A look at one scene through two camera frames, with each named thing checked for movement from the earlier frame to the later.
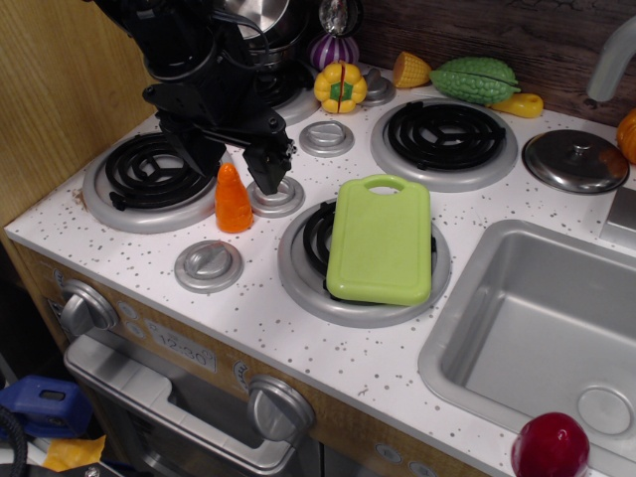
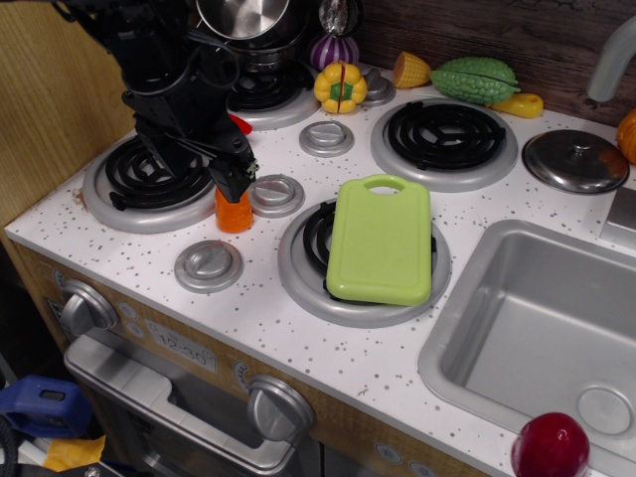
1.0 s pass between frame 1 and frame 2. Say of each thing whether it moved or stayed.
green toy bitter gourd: stayed
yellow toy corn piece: stayed
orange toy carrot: stayed
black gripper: moved
